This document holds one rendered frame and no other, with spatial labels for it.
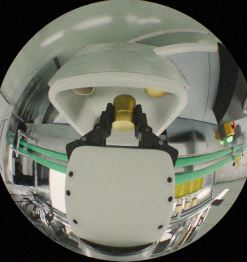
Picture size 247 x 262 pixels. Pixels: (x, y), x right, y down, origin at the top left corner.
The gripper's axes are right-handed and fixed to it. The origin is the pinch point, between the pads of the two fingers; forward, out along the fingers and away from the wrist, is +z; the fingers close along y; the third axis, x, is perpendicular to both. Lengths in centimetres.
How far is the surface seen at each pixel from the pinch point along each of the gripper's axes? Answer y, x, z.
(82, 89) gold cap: -6.4, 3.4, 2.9
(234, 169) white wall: 606, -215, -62
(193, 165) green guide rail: 23.4, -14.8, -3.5
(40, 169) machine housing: -63, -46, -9
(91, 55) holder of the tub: -5.2, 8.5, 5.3
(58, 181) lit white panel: -39, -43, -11
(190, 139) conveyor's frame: 21.3, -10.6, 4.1
